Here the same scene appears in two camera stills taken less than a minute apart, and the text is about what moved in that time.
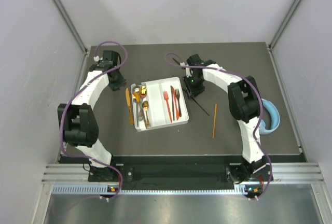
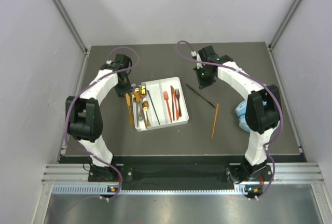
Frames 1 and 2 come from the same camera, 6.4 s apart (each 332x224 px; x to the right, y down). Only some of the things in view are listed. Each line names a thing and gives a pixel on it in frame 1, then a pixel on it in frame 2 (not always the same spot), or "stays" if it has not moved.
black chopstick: x=176 y=61 -> x=153 y=107
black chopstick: x=201 y=106 -> x=198 y=94
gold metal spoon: x=145 y=106 stays
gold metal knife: x=130 y=119 stays
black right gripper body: x=193 y=85 -> x=204 y=79
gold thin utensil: x=137 y=96 stays
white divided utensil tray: x=158 y=102 stays
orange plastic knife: x=177 y=106 stays
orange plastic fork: x=165 y=95 stays
